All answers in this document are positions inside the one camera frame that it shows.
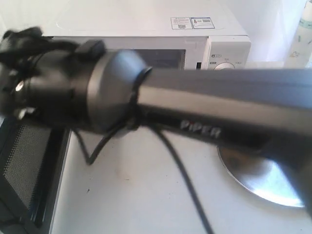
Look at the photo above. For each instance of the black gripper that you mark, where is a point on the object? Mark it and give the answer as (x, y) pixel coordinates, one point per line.
(19, 52)

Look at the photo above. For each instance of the white microwave door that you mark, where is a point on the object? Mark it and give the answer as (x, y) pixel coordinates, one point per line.
(31, 162)

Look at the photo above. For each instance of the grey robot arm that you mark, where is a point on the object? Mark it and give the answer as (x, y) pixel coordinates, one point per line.
(61, 83)

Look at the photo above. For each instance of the white microwave oven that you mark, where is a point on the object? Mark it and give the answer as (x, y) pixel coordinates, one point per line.
(206, 30)

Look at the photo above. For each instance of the upper white control knob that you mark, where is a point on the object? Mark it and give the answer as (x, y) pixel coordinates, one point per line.
(225, 65)

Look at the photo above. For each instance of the round steel tray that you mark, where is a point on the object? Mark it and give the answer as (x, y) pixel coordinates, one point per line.
(260, 176)

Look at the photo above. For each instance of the white patterned bottle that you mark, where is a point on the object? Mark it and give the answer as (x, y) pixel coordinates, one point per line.
(300, 53)

